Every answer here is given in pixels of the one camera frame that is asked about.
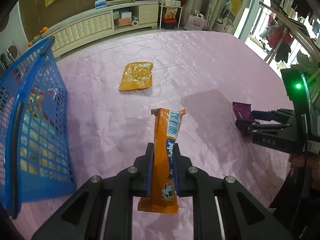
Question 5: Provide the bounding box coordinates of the cluster of oranges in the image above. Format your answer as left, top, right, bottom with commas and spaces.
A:
27, 27, 49, 47

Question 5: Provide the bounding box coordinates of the black gloves pair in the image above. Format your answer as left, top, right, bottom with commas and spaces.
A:
274, 30, 293, 63

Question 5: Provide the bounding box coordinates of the pink white gift bag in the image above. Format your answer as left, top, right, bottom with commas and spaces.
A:
184, 10, 207, 32

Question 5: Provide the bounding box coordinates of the person's right hand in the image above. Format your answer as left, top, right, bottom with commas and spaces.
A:
288, 153, 308, 178

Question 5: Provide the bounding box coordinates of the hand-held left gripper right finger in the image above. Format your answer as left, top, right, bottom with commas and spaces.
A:
173, 143, 293, 240

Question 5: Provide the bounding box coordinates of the blue plastic mesh basket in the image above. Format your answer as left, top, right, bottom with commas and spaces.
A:
0, 36, 77, 219

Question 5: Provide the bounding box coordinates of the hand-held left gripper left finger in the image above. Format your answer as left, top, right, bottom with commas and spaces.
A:
31, 142, 154, 240

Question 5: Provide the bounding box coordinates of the clothes drying rack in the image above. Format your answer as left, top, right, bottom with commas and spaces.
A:
259, 0, 320, 65

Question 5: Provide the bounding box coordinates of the white padded low cabinet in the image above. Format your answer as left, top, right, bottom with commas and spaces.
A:
46, 0, 160, 60

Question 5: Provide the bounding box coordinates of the green folded cloth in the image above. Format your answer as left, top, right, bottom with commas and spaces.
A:
106, 0, 135, 6

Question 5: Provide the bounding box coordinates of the orange candy bar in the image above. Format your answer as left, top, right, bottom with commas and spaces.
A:
137, 108, 187, 214

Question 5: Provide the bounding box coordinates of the orange flat snack pouch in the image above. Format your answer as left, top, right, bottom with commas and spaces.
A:
118, 61, 153, 92

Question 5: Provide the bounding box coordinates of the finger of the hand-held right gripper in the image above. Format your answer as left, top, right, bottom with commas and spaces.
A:
236, 119, 288, 137
251, 108, 296, 122

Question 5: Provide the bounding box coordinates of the purple snack packet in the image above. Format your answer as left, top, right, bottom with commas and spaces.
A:
232, 101, 255, 137

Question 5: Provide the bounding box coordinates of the red box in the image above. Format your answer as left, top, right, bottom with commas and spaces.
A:
161, 17, 179, 29

